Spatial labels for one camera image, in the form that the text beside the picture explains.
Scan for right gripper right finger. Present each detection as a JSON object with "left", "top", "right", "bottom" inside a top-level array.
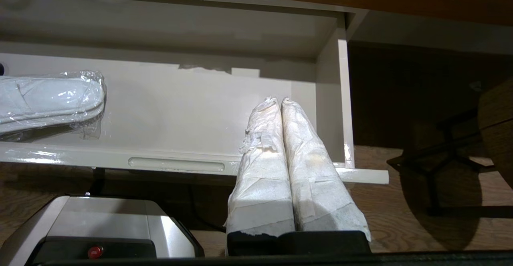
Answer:
[{"left": 282, "top": 97, "right": 371, "bottom": 240}]

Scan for packaged white slippers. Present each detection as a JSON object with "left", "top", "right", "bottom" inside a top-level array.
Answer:
[{"left": 0, "top": 71, "right": 107, "bottom": 140}]

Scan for black metal stand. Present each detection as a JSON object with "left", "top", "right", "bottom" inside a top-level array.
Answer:
[{"left": 387, "top": 110, "right": 513, "bottom": 218}]

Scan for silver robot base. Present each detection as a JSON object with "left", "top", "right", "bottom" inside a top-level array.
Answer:
[{"left": 0, "top": 196, "right": 205, "bottom": 264}]

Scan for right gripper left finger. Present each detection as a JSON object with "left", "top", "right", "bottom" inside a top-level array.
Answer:
[{"left": 226, "top": 97, "right": 296, "bottom": 234}]

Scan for white cabinet drawer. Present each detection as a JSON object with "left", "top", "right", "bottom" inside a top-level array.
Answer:
[{"left": 0, "top": 0, "right": 389, "bottom": 185}]

